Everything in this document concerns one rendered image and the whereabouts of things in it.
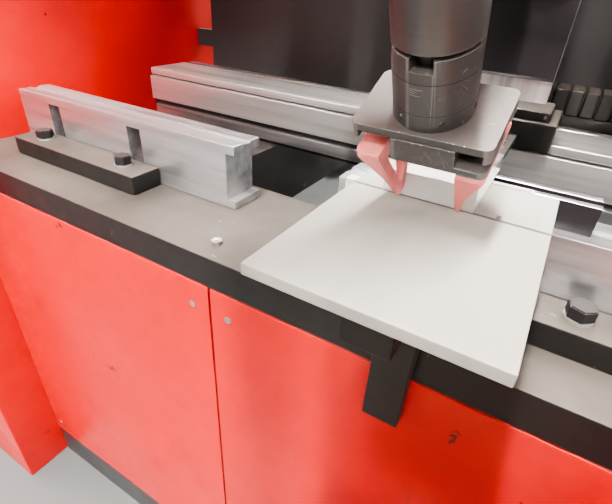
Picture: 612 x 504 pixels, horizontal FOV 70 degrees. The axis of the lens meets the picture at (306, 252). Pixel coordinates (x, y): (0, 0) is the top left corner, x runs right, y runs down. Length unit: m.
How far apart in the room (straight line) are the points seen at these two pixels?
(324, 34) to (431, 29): 0.85
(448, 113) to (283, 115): 0.59
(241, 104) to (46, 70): 0.40
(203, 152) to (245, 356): 0.29
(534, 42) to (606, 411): 0.32
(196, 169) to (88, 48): 0.52
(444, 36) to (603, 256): 0.29
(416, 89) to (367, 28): 0.77
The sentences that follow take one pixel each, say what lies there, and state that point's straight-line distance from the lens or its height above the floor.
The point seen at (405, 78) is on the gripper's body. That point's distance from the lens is 0.30.
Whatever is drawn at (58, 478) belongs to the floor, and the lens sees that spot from 1.47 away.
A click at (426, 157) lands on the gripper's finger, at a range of 0.32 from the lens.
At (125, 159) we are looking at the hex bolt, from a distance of 0.74.
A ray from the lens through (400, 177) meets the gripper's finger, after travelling 0.40.
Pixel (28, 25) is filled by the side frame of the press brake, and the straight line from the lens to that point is 1.06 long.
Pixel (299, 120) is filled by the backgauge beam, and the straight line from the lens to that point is 0.85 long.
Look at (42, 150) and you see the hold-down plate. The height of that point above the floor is 0.90.
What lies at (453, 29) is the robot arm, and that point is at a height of 1.15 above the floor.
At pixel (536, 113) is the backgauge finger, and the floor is 1.03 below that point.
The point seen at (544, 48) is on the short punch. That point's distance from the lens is 0.47.
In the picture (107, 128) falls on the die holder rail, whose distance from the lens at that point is 0.80.
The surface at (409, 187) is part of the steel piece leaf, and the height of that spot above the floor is 1.01.
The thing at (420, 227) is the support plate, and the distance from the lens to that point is 0.37.
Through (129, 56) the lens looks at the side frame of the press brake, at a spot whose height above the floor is 0.99.
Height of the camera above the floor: 1.17
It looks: 32 degrees down
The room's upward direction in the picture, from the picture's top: 4 degrees clockwise
